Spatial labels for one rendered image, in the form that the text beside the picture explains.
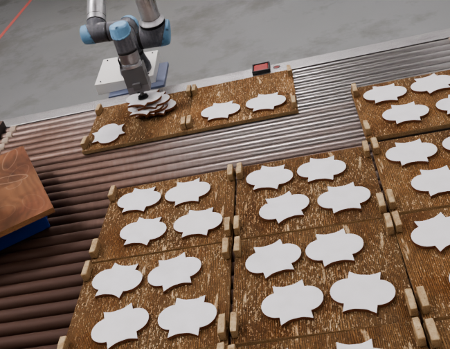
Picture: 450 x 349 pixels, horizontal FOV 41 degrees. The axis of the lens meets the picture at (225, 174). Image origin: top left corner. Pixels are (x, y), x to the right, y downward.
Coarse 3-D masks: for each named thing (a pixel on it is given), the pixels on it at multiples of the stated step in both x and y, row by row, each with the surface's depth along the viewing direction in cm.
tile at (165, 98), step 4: (164, 92) 241; (164, 96) 237; (168, 96) 236; (160, 100) 235; (164, 100) 234; (168, 100) 235; (152, 104) 234; (156, 104) 233; (160, 104) 233; (164, 104) 234; (140, 108) 234; (144, 108) 234; (148, 108) 234; (152, 108) 233
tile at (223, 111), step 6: (228, 102) 229; (210, 108) 228; (216, 108) 227; (222, 108) 226; (228, 108) 225; (234, 108) 224; (240, 108) 224; (204, 114) 225; (210, 114) 224; (216, 114) 223; (222, 114) 222; (228, 114) 221; (234, 114) 221; (210, 120) 222
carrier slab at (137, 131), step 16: (176, 96) 247; (112, 112) 248; (128, 112) 245; (176, 112) 235; (96, 128) 240; (128, 128) 233; (144, 128) 230; (160, 128) 227; (176, 128) 224; (96, 144) 228; (112, 144) 225; (128, 144) 224
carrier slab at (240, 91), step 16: (240, 80) 245; (256, 80) 241; (272, 80) 238; (288, 80) 234; (192, 96) 243; (208, 96) 239; (224, 96) 236; (240, 96) 233; (256, 96) 230; (288, 96) 224; (192, 112) 231; (240, 112) 222; (256, 112) 219; (272, 112) 216; (288, 112) 215; (192, 128) 221; (208, 128) 219
